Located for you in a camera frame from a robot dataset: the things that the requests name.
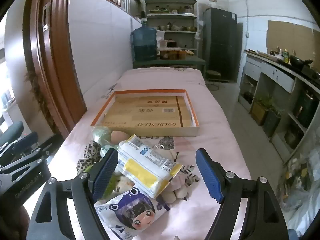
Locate purple cartoon face packet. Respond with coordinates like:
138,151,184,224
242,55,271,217
94,187,171,238

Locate black gas stove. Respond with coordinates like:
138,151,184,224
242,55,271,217
301,67,320,80

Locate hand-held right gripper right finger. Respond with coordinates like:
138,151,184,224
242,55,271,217
195,148,290,240

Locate beige pink puff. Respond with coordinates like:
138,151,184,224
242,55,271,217
110,131,130,144

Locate potted green plant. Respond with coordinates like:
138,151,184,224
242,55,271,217
250,95,283,135

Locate green fuzzy scrunchie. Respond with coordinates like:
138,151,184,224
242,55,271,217
101,171,123,200

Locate round stool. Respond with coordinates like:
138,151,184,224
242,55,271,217
206,70,222,90

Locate blue water jug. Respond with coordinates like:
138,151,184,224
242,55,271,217
130,19,157,61

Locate white yellow tissue pack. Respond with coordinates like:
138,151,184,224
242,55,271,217
114,134,183,199

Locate cardboard sheets on wall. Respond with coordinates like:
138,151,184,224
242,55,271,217
266,20,320,55

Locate cream plush bear purple dress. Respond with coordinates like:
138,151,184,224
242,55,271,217
116,148,193,204

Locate black wok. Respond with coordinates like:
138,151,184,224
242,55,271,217
289,55,313,68

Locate white shelf unit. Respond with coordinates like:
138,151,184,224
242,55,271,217
144,0,199,60

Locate dark refrigerator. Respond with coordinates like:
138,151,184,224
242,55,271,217
202,7,238,82

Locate black white striped cloth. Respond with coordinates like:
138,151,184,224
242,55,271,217
178,164,201,184

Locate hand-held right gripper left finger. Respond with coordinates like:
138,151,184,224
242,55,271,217
26,148,119,240

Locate pile of plastic bags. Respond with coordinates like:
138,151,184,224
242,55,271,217
280,150,320,235

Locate shallow orange-rimmed cardboard box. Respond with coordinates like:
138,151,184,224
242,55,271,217
90,89,200,137

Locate white kitchen counter cabinet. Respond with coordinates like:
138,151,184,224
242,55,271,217
237,49,320,165

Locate dark cooking pot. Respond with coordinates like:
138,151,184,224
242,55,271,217
294,90,319,128

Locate mint sponge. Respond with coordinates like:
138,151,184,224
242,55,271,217
91,126,118,155

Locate brown wooden door frame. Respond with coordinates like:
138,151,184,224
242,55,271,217
22,0,88,138

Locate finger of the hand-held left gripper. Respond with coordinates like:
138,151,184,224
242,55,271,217
0,132,44,178
0,121,24,145

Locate leopard print scrunchie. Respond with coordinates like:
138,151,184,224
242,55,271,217
76,140,103,175

